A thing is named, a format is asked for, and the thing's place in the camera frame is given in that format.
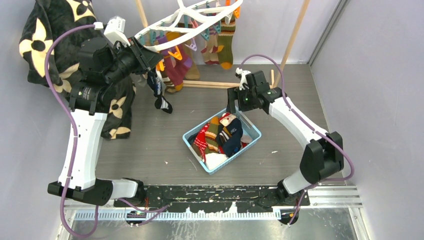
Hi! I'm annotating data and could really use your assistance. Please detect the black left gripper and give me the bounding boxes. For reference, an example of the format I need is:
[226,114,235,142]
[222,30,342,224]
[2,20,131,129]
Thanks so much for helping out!
[104,36,162,86]

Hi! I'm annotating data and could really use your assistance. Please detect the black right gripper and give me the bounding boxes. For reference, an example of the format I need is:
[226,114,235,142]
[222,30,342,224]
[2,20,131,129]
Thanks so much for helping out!
[226,85,256,115]

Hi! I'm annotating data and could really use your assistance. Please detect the navy black white sock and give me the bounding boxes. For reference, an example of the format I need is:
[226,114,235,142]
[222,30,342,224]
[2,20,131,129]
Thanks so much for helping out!
[146,70,173,114]

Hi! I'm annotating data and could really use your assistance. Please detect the orange clothespin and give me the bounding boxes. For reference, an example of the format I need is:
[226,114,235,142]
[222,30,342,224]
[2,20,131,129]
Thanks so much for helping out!
[167,45,183,61]

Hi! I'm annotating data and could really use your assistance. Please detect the brown white orange sock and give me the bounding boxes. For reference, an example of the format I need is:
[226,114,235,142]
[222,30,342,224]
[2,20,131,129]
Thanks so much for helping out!
[204,116,221,155]

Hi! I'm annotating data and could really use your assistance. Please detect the navy sock with white script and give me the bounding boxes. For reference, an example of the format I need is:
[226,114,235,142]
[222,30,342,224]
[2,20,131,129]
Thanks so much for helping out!
[217,114,243,157]

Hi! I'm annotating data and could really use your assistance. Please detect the white clip hanger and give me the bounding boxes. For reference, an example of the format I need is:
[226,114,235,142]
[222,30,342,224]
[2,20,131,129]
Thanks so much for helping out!
[135,0,243,52]

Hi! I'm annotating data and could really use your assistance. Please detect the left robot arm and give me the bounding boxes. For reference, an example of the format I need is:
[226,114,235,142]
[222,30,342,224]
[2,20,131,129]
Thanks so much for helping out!
[47,37,162,207]

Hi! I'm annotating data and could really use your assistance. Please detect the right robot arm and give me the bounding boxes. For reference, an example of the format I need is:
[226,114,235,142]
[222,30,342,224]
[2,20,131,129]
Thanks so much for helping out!
[226,67,344,206]

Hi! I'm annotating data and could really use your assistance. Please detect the maroon purple striped sock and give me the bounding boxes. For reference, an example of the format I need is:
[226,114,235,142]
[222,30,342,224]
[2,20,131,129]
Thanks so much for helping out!
[160,43,193,93]

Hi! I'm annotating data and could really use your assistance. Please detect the green orange striped sock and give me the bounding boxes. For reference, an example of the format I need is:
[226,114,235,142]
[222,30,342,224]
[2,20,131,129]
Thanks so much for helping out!
[217,16,236,70]

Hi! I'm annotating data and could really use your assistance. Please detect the light blue plastic basket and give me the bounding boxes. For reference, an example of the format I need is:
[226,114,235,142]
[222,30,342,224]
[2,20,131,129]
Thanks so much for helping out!
[182,109,262,175]

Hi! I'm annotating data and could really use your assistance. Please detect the red white patterned sock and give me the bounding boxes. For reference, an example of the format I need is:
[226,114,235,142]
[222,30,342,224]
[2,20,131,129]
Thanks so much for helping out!
[191,123,210,162]

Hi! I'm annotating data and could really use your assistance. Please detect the white sock in basket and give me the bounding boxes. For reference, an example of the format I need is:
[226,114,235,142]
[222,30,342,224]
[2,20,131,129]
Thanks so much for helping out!
[204,152,228,170]

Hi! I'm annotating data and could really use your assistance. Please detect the black floral blanket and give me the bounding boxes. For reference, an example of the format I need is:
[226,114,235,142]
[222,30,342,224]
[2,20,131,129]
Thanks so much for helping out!
[18,0,137,140]

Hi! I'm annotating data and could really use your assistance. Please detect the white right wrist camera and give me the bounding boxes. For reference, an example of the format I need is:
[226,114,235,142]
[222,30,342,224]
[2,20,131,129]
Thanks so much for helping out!
[235,67,252,91]

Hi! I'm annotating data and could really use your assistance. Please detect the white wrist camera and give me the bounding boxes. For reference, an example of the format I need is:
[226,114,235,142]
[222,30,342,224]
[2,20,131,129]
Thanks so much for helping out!
[94,16,130,47]
[235,67,252,91]

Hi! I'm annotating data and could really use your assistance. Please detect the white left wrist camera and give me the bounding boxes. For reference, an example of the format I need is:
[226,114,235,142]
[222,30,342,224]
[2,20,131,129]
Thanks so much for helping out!
[94,16,130,47]

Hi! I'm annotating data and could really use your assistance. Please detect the wooden rack frame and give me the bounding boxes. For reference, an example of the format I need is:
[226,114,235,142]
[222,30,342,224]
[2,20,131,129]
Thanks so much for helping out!
[135,0,312,90]

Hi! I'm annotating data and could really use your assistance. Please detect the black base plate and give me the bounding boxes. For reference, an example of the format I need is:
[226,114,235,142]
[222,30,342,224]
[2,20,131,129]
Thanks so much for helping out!
[114,185,310,214]

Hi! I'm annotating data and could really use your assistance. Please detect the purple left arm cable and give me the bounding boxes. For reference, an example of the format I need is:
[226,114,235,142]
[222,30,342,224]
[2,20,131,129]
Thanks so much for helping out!
[43,23,100,239]

